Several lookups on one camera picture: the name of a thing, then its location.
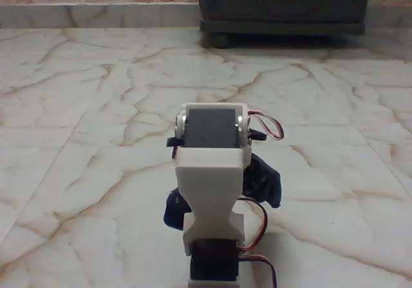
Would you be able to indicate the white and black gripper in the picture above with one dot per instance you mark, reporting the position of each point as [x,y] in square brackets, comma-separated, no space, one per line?
[208,127]

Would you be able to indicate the dark blue cloth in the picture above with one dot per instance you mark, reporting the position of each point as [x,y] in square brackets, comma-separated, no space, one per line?
[267,181]

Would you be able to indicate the dark wooden cabinet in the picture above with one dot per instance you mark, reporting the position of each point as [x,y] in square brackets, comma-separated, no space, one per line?
[283,1]

